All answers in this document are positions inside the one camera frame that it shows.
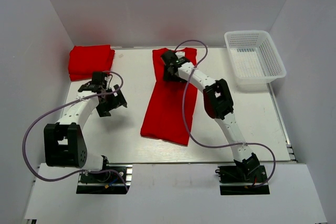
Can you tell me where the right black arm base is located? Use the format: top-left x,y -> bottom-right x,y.
215,165 -> 270,196

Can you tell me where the folded red t shirt stack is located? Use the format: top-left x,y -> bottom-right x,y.
68,45 -> 115,82

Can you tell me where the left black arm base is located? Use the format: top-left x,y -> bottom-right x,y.
76,164 -> 133,195

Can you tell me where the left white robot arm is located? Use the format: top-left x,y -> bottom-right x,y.
44,71 -> 127,182

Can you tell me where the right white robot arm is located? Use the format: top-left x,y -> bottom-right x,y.
161,50 -> 260,182

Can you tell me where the white plastic basket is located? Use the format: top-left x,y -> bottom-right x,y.
224,30 -> 287,87

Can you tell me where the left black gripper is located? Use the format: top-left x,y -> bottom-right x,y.
97,84 -> 127,117

